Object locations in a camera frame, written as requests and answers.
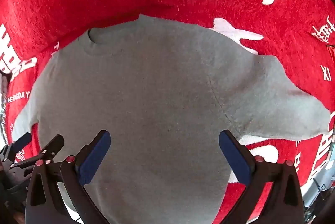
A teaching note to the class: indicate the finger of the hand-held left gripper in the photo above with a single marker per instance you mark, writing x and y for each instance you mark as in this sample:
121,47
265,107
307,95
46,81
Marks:
22,141
53,144

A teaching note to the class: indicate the grey sweater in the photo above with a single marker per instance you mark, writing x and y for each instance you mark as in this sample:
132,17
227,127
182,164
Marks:
157,96

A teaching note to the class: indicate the grey patterned cloth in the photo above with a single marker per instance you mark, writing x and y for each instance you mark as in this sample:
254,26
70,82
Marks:
3,98

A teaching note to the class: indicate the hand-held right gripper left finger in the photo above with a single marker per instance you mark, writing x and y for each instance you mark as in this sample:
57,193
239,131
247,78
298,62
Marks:
95,158

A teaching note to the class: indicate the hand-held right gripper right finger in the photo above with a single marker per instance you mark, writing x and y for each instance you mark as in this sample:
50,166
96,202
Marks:
234,158

